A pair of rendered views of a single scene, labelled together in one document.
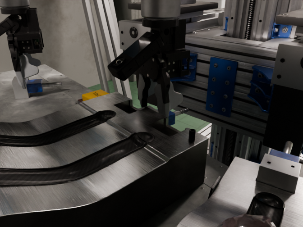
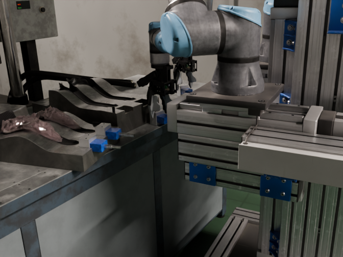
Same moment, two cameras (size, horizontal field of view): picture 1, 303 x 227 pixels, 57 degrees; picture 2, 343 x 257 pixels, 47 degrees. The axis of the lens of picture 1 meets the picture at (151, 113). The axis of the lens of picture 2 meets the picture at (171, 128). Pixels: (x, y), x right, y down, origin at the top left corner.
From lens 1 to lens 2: 150 cm
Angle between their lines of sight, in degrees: 69
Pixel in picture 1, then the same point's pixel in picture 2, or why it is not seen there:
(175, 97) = (156, 105)
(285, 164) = (103, 126)
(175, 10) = (154, 60)
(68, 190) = (80, 102)
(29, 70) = (179, 80)
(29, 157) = (94, 96)
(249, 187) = not seen: hidden behind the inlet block
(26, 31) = (185, 59)
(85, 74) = not seen: outside the picture
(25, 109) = not seen: hidden behind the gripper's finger
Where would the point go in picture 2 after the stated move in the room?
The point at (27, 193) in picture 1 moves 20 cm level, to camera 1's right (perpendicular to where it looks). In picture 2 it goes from (72, 96) to (74, 110)
